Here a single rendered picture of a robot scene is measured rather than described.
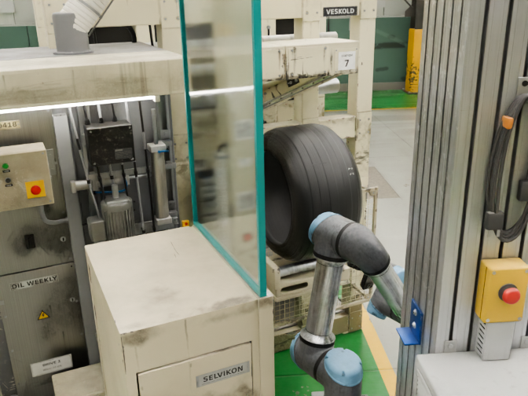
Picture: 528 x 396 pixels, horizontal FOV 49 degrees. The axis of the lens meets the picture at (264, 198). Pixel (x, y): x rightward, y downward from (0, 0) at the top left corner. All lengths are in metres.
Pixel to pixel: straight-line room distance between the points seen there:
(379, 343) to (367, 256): 1.95
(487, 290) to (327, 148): 1.16
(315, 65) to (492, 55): 1.49
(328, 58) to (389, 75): 9.41
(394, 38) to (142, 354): 10.86
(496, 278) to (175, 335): 0.75
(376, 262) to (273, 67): 1.12
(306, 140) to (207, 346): 1.07
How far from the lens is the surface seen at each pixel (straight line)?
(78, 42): 2.28
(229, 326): 1.50
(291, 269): 2.42
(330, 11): 2.98
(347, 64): 2.69
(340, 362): 1.83
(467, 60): 1.18
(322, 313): 1.85
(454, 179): 1.23
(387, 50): 11.94
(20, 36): 12.04
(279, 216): 2.72
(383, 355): 3.51
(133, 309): 1.51
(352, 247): 1.68
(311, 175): 2.21
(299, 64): 2.56
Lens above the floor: 2.02
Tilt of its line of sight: 20 degrees down
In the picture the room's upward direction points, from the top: 1 degrees counter-clockwise
